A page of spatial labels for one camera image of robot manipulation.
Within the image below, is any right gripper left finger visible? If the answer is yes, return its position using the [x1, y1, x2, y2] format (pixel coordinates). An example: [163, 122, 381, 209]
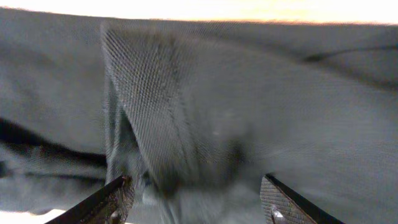
[46, 176, 135, 224]

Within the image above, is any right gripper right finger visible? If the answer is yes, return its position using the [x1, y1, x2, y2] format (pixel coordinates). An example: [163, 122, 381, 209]
[260, 174, 343, 224]

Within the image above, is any black polo shirt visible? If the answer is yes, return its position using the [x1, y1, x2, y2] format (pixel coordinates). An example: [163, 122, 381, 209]
[1, 9, 397, 223]

